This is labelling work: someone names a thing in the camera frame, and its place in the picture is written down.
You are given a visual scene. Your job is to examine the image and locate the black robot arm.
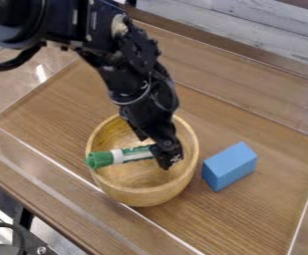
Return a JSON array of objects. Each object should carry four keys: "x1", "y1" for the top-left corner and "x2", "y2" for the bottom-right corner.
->
[{"x1": 0, "y1": 0, "x2": 183, "y2": 169}]

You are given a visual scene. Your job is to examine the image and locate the brown wooden bowl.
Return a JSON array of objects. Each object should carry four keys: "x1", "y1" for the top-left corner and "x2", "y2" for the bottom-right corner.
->
[{"x1": 86, "y1": 115, "x2": 199, "y2": 207}]

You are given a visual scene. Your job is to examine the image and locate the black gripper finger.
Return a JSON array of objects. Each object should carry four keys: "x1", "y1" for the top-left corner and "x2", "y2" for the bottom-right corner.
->
[{"x1": 141, "y1": 118, "x2": 183, "y2": 170}]

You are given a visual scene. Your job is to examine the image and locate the black cable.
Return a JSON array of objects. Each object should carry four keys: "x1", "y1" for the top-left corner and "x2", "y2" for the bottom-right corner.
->
[{"x1": 0, "y1": 221, "x2": 27, "y2": 255}]

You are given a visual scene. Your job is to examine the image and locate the black table leg bracket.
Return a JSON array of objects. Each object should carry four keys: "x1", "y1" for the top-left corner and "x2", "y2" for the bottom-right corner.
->
[{"x1": 12, "y1": 207, "x2": 59, "y2": 255}]

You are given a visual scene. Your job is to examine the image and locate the green Expo marker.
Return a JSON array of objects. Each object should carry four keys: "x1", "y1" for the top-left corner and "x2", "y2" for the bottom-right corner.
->
[{"x1": 84, "y1": 145, "x2": 154, "y2": 170}]

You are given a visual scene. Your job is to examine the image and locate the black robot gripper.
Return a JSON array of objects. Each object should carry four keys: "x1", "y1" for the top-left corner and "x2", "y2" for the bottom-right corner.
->
[{"x1": 80, "y1": 14, "x2": 178, "y2": 141}]

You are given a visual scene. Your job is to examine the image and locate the blue foam block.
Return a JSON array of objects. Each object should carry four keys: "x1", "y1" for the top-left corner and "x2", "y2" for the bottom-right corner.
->
[{"x1": 201, "y1": 141, "x2": 257, "y2": 191}]

